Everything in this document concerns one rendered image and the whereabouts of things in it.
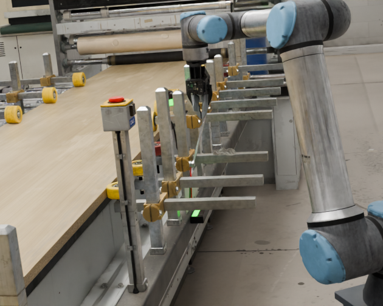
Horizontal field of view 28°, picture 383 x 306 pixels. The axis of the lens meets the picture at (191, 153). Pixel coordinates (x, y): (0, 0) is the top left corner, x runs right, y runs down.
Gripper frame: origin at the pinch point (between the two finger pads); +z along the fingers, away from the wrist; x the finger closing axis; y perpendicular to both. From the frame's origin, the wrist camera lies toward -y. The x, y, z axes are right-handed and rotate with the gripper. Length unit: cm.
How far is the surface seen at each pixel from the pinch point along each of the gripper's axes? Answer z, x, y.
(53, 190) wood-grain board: 12, -40, 50
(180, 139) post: 7.8, -7.5, 4.2
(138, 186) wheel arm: 18.4, -19.1, 25.1
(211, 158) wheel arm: 16.3, 2.5, 0.0
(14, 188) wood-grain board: 12, -54, 46
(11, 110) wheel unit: 5, -96, -54
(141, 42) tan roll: -3, -77, -227
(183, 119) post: 0.5, -6.0, 4.2
